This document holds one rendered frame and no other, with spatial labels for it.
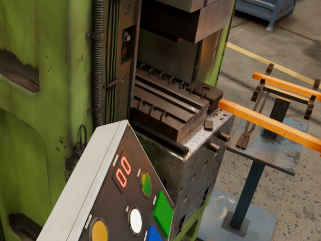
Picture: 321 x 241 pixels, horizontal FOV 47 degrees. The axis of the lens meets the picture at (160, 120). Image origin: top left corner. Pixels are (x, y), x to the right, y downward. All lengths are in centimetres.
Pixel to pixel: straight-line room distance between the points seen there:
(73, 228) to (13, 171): 89
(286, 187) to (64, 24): 203
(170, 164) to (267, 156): 58
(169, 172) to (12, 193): 64
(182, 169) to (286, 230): 126
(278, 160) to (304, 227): 82
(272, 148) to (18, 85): 110
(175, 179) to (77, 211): 63
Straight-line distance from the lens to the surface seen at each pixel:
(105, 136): 77
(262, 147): 168
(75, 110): 92
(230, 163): 258
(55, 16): 83
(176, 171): 119
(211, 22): 104
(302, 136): 111
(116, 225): 68
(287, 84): 162
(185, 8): 92
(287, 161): 165
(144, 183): 79
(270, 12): 490
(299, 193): 257
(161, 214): 84
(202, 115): 128
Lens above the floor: 168
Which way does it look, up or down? 36 degrees down
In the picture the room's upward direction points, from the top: 8 degrees clockwise
